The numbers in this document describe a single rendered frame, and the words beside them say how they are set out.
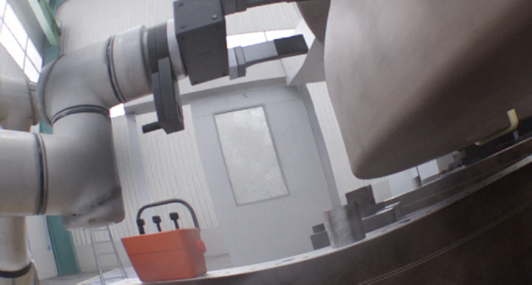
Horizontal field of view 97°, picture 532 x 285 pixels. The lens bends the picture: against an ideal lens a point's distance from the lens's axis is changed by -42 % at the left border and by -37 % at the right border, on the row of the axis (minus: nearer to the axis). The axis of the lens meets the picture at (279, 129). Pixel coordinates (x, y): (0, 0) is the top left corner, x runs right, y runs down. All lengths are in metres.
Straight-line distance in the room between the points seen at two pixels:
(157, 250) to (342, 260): 0.41
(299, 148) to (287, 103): 0.50
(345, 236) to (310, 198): 3.20
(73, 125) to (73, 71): 0.07
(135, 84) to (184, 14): 0.09
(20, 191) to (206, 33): 0.25
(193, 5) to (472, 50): 0.28
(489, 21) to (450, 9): 0.05
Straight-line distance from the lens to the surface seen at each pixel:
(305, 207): 3.91
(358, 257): 0.72
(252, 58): 0.45
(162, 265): 0.82
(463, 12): 0.32
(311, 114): 4.26
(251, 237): 3.72
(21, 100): 0.87
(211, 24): 0.33
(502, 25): 0.30
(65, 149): 0.34
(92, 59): 0.39
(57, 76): 0.41
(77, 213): 0.35
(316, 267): 0.72
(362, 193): 1.80
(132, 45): 0.37
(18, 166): 0.32
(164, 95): 0.34
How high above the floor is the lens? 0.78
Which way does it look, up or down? 14 degrees up
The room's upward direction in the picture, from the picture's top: 16 degrees counter-clockwise
